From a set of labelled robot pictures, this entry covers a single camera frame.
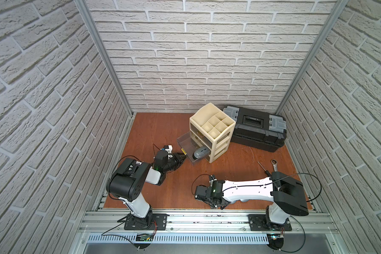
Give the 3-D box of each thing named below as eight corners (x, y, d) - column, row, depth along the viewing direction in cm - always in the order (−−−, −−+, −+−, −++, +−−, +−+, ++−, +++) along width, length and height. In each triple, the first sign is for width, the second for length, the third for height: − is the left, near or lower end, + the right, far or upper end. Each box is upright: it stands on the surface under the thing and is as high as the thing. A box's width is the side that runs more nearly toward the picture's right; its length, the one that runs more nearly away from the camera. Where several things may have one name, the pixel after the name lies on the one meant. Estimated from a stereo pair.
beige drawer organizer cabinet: (210, 165, 94) (214, 139, 73) (189, 143, 104) (188, 115, 83) (229, 149, 101) (238, 122, 80) (208, 131, 111) (211, 102, 90)
